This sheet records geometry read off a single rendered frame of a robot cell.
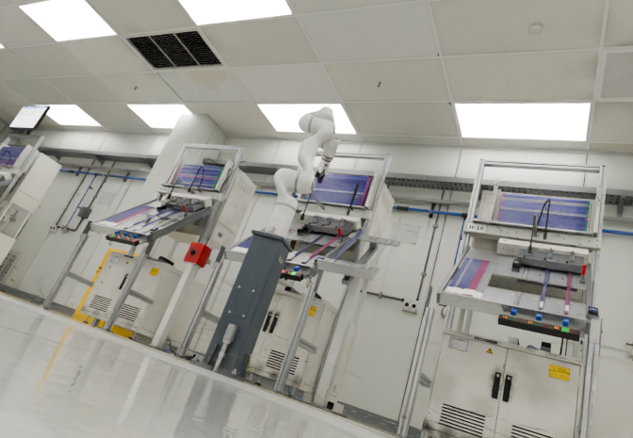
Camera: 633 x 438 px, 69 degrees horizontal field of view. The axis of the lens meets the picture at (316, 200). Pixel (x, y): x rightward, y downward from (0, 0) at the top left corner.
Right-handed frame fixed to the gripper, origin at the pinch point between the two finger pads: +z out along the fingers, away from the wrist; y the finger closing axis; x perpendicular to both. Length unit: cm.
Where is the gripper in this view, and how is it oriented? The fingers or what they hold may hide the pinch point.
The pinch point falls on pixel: (318, 178)
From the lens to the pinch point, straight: 326.7
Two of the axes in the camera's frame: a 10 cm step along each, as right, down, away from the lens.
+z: -3.6, 8.7, 3.4
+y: -1.7, -4.2, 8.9
